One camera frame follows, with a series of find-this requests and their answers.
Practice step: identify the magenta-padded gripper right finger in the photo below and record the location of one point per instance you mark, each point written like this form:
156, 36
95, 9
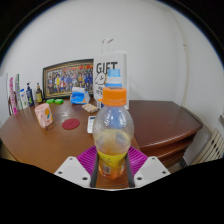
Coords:
151, 170

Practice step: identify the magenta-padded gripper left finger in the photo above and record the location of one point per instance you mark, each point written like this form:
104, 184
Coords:
71, 170

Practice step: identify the orange-capped drink bottle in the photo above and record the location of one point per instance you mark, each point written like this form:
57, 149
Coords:
113, 133

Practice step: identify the flat round red coaster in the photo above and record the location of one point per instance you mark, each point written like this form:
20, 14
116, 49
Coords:
71, 124

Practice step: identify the dark wooden side table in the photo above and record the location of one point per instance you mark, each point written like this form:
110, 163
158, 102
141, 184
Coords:
160, 121

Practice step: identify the white remote control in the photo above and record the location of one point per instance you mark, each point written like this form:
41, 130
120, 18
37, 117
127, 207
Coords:
90, 124

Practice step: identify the pink mug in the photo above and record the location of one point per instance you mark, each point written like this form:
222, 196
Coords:
43, 115

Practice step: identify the white radiator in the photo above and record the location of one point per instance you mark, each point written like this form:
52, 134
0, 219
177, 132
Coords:
211, 148

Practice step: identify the blue tissue pack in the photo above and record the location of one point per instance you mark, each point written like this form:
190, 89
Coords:
79, 97

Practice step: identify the dark amber pump bottle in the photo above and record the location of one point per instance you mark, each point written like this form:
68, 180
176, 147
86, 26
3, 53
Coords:
39, 96

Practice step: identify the dark blue pump bottle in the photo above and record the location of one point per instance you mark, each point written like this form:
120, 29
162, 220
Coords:
30, 98

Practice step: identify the white shampoo bottle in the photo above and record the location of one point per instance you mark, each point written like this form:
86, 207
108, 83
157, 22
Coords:
23, 100

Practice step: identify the framed group photo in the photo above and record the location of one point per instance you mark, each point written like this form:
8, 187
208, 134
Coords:
66, 78

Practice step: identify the tall pink box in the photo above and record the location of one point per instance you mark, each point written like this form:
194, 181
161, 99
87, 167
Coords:
12, 96

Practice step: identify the blue detergent bottle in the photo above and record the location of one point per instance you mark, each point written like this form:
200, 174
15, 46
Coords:
114, 78

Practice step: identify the tall white-blue box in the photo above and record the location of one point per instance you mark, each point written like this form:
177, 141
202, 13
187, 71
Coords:
17, 86

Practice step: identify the white gift bag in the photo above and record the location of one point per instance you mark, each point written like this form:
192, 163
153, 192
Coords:
121, 65

